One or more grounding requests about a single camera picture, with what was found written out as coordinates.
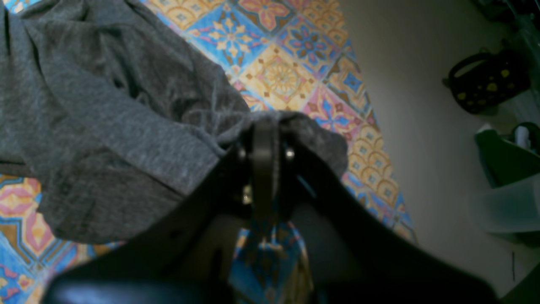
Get translucent plastic container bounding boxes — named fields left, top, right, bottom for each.
left=467, top=174, right=540, bottom=234

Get patterned tile tablecloth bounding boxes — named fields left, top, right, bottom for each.
left=1, top=0, right=417, bottom=304

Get image-right right gripper black right finger b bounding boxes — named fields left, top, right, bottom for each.
left=280, top=135, right=498, bottom=304

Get black bag yellow dots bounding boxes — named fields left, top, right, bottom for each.
left=442, top=49, right=532, bottom=115

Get image-right right gripper black left finger a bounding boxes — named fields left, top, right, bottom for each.
left=42, top=120, right=277, bottom=304

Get grey t-shirt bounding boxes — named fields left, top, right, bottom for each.
left=0, top=0, right=348, bottom=244

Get green storage bin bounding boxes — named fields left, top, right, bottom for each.
left=474, top=122, right=540, bottom=188

